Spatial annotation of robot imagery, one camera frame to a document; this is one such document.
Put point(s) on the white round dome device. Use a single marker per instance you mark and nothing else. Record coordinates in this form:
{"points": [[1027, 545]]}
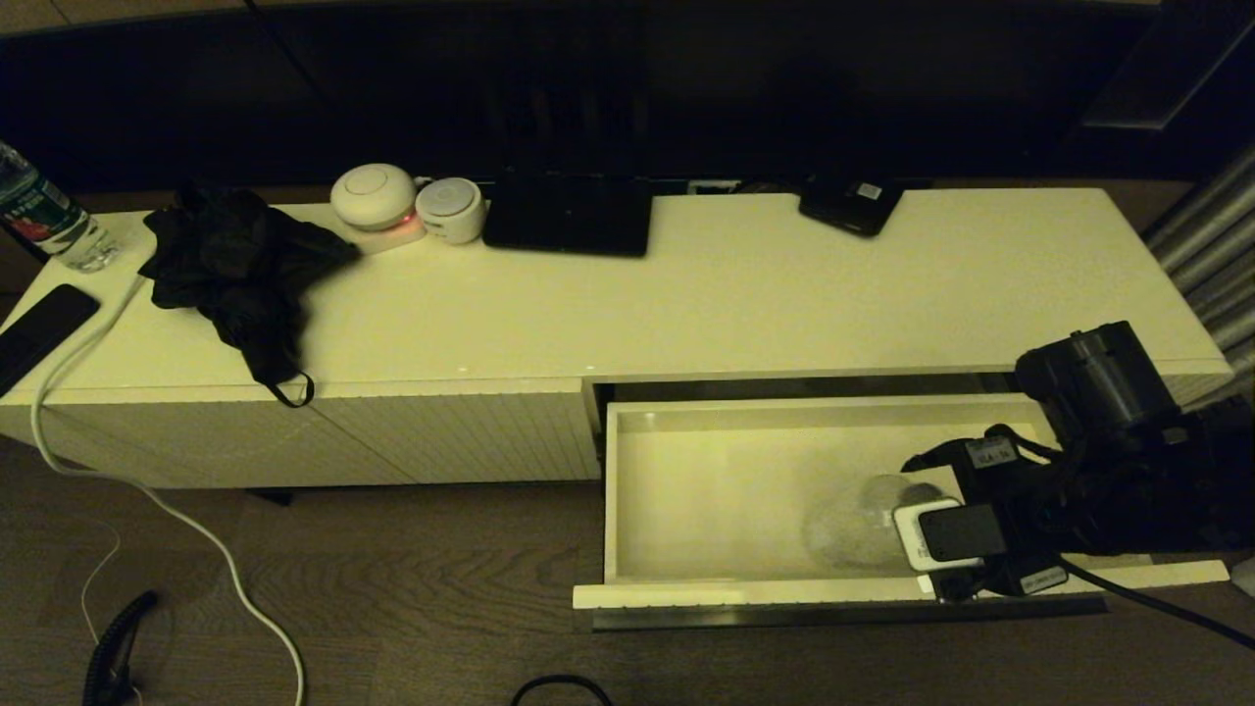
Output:
{"points": [[373, 196]]}

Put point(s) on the black crumpled cloth bag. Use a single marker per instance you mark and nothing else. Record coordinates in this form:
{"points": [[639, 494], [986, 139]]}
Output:
{"points": [[235, 265]]}

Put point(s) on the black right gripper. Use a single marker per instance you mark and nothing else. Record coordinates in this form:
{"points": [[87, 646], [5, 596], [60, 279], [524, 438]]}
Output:
{"points": [[1029, 490]]}

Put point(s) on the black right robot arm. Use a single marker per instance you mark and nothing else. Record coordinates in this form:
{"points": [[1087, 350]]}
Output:
{"points": [[1177, 490]]}

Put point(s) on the flat white base with red light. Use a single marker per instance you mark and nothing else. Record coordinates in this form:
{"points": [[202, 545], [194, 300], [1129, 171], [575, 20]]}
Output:
{"points": [[394, 237]]}

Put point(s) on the small black device with label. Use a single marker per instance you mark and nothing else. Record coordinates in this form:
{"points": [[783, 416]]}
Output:
{"points": [[848, 209]]}

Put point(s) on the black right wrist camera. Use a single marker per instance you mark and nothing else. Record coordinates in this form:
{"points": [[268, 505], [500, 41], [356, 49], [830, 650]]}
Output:
{"points": [[1093, 382]]}

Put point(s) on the clear bottle with grey cap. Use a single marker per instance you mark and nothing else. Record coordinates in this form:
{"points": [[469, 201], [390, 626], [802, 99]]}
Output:
{"points": [[853, 525]]}

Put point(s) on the dark framed wall panel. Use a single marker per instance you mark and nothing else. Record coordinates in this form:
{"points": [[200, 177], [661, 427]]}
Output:
{"points": [[1167, 69]]}

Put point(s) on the black smartphone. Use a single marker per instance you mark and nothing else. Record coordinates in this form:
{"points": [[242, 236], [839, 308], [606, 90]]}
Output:
{"points": [[39, 333]]}

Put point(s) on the white wall socket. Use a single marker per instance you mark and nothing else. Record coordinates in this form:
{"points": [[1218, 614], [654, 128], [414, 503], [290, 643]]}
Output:
{"points": [[714, 186]]}

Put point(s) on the grey curtain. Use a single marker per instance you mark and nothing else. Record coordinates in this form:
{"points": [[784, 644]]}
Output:
{"points": [[1216, 255]]}

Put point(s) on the white low cabinet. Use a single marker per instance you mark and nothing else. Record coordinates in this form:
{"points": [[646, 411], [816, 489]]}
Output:
{"points": [[588, 304]]}

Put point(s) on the water bottle with green label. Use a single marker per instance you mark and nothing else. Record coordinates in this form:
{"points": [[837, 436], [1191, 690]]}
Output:
{"points": [[44, 216]]}

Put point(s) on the black flat box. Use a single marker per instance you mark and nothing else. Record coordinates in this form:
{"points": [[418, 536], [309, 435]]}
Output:
{"points": [[569, 216]]}

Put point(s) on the small white cylinder speaker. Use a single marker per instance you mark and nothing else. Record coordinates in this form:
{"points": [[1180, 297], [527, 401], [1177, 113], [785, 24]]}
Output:
{"points": [[451, 209]]}

